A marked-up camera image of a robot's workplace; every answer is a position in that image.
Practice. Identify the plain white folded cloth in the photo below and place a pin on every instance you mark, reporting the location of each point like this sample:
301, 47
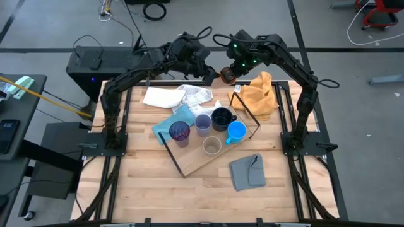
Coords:
161, 97

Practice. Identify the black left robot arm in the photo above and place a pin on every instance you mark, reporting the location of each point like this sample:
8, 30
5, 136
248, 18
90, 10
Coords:
109, 104

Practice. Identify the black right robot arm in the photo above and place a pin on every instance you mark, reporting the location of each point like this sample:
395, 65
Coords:
303, 104

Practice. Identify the black computer tower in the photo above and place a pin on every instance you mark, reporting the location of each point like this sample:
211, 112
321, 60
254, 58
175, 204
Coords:
104, 71

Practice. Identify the black side desk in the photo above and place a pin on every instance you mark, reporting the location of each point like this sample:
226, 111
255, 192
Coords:
19, 110

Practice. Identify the black aluminium table frame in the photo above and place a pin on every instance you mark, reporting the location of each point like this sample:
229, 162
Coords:
336, 176

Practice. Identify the beige plastic cup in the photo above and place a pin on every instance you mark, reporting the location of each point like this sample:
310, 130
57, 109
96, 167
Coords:
212, 146

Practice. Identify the black smartphone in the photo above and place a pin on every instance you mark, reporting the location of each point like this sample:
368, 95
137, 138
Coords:
8, 137

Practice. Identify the red rolling stool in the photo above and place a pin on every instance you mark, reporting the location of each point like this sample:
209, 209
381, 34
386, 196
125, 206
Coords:
378, 19

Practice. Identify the grey metal desk foot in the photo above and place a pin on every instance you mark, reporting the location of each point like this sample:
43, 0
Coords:
385, 79
342, 4

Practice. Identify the purple faceted plastic tumbler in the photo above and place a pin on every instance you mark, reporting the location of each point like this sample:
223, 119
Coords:
180, 132

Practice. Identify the lavender plastic cup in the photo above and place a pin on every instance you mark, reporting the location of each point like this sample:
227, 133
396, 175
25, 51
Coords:
203, 124

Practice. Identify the mint green stapler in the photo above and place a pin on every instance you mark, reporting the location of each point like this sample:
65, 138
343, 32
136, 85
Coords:
20, 85

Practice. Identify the yellow cloth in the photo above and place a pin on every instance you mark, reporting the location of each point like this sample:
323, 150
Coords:
259, 97

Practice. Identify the white checked cloth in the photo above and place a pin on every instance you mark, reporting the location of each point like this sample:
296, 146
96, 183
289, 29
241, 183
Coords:
194, 94

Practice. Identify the black cabinet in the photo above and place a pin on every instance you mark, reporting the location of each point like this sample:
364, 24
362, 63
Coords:
53, 176

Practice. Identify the teal cloth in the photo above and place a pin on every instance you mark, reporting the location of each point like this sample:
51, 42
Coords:
176, 121

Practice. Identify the blue plastic mug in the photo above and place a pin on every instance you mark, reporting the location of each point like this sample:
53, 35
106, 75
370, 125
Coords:
236, 130

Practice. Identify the black mug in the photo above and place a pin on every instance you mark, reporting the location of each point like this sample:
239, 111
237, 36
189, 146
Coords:
222, 119

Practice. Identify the orange plastic cup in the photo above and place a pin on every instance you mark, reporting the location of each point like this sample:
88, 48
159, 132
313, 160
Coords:
228, 76

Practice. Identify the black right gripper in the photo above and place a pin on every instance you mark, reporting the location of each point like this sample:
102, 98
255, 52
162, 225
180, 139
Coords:
242, 67

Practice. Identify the black antenna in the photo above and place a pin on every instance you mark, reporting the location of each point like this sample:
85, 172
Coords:
138, 44

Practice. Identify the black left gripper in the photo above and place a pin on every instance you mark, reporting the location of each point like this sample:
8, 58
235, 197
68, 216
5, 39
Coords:
191, 55

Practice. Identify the grey folded cloth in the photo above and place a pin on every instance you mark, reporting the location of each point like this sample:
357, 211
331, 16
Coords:
247, 173

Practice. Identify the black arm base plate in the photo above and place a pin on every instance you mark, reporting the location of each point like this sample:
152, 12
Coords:
94, 152
284, 148

